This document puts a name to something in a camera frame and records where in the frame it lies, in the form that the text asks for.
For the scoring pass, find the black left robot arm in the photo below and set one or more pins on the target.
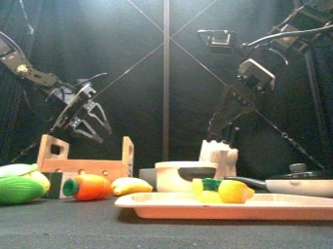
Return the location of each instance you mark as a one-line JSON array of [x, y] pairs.
[[26, 70]]

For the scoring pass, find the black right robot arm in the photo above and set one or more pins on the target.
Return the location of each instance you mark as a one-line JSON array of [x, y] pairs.
[[298, 30]]

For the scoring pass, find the yellow toy squash half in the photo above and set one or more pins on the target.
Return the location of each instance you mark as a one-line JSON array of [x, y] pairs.
[[228, 191]]

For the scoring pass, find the white toy knife block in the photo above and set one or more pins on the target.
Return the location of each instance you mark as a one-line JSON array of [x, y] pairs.
[[218, 155]]

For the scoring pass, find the wooden toy crate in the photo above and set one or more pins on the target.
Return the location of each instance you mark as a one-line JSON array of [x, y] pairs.
[[85, 168]]

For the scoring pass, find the orange toy carrot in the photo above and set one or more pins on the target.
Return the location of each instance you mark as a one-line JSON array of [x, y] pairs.
[[88, 188]]

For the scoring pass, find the dark green toy block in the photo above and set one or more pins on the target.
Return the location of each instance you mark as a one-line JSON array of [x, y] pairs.
[[53, 184]]

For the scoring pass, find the yellow toy corn cob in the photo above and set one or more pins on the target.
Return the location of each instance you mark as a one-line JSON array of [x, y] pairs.
[[34, 176]]

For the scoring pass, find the yellow toy banana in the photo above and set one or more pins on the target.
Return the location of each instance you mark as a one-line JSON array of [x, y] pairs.
[[129, 186]]

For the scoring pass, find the grey toy container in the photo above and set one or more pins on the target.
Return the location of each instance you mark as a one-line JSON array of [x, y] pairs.
[[147, 177]]

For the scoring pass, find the black pan lid grey knob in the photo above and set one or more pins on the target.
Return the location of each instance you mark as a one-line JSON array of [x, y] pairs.
[[298, 171]]

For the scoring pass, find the white toy pot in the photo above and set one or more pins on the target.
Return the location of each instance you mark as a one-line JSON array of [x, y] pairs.
[[172, 178]]

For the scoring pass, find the green toy vegetable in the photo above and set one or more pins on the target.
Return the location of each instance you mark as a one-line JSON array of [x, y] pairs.
[[18, 190]]

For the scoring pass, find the pink plastic tray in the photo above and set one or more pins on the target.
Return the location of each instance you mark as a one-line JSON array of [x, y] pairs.
[[224, 209]]

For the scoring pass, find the thin diagonal frame brace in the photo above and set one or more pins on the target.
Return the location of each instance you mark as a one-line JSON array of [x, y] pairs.
[[147, 17], [129, 66]]

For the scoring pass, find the vertical metal frame pole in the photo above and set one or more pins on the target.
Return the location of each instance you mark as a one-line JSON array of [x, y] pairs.
[[165, 81]]

